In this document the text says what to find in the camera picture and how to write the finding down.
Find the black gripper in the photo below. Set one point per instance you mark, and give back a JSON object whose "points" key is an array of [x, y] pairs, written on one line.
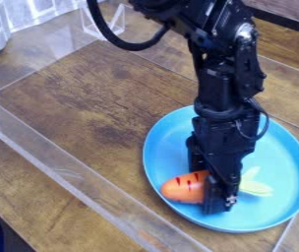
{"points": [[216, 147]]}

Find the orange toy carrot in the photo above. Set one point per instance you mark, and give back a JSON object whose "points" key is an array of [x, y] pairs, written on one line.
{"points": [[184, 188]]}

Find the blue round plate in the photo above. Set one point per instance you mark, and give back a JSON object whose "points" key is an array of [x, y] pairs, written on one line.
{"points": [[275, 156]]}

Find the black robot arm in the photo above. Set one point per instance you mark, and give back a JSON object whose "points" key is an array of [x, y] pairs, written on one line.
{"points": [[216, 100]]}

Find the clear acrylic barrier front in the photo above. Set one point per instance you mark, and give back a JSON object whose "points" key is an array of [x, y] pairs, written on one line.
{"points": [[152, 232]]}

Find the white checked curtain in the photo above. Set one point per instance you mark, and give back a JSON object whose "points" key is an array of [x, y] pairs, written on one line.
{"points": [[21, 14]]}

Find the clear acrylic corner bracket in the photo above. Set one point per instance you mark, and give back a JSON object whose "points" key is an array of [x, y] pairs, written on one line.
{"points": [[103, 20]]}

